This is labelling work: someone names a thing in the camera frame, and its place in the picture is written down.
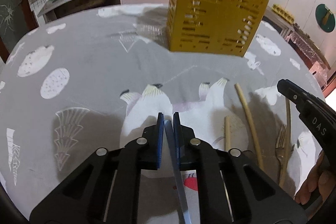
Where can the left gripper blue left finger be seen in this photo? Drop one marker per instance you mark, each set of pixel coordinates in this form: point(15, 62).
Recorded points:
point(105, 187)

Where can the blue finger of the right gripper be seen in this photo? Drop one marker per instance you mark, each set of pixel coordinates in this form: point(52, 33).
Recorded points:
point(290, 91)

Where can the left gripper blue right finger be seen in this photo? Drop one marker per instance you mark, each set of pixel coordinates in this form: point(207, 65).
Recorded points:
point(231, 187)

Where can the bamboo chopstick long diagonal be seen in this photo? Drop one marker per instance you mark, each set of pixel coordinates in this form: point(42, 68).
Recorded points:
point(287, 143)

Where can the green frog handle fork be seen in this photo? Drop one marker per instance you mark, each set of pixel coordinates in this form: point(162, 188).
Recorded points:
point(280, 148)

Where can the plastic covered side table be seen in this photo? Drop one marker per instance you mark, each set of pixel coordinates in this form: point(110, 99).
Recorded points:
point(310, 55)

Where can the yellow egg tray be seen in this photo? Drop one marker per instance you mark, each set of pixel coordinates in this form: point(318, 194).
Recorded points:
point(287, 16)

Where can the grey polar bear tablecloth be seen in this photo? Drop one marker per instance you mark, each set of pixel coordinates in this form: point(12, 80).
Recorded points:
point(99, 77)

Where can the yellow perforated utensil holder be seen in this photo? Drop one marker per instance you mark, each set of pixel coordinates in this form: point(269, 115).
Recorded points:
point(213, 26)

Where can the dark wooden glass door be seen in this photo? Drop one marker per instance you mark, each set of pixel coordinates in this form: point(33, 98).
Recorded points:
point(17, 19)

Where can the green round wall board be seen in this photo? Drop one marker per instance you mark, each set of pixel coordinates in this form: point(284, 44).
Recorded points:
point(325, 18)

